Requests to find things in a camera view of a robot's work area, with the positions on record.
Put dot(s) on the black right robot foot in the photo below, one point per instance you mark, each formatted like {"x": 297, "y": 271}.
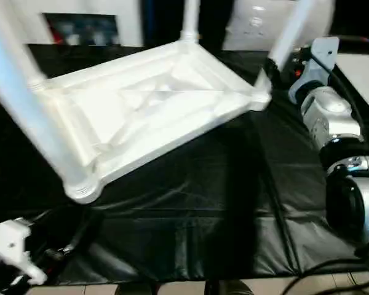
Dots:
{"x": 229, "y": 287}

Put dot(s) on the black box with yellow label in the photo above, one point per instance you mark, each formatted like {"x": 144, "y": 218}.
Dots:
{"x": 166, "y": 21}

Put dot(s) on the black left robot foot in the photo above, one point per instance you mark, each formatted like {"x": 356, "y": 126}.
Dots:
{"x": 135, "y": 289}

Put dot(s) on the white plastic table top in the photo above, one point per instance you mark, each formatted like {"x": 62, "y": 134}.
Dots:
{"x": 160, "y": 104}

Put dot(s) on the black robot foot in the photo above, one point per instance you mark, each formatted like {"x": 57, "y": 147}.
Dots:
{"x": 135, "y": 289}
{"x": 229, "y": 287}

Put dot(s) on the white cabinet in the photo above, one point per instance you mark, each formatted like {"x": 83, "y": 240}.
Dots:
{"x": 80, "y": 21}

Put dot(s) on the white flat board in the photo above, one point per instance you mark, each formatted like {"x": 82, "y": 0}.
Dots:
{"x": 363, "y": 80}

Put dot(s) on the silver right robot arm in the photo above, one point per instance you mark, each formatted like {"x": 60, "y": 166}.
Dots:
{"x": 338, "y": 135}

